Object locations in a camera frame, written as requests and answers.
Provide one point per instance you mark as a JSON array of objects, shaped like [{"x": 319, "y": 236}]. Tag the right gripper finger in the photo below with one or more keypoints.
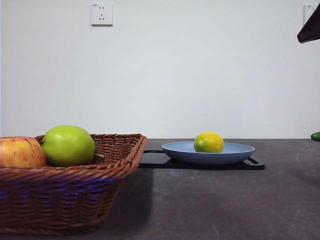
[{"x": 311, "y": 30}]

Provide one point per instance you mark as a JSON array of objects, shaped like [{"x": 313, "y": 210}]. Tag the yellow green lemon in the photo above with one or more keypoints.
[{"x": 208, "y": 142}]

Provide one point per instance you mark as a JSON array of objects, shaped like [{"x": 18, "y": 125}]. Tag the blue plate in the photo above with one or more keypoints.
[{"x": 207, "y": 158}]

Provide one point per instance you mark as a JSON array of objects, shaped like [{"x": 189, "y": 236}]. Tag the brown wicker basket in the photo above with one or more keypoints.
[{"x": 62, "y": 200}]

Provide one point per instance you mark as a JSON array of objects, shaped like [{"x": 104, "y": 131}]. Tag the dark green vegetable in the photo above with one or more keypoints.
[{"x": 316, "y": 136}]

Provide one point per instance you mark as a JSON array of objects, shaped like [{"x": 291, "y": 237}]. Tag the black flat tray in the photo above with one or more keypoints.
[{"x": 152, "y": 160}]

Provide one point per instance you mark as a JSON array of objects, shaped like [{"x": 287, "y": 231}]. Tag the green apple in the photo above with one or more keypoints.
[{"x": 67, "y": 146}]

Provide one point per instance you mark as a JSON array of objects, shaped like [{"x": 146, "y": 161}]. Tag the red yellow apple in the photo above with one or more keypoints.
[{"x": 18, "y": 152}]

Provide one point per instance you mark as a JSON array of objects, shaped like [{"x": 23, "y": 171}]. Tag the white wall socket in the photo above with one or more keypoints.
[
  {"x": 101, "y": 14},
  {"x": 306, "y": 12}
]

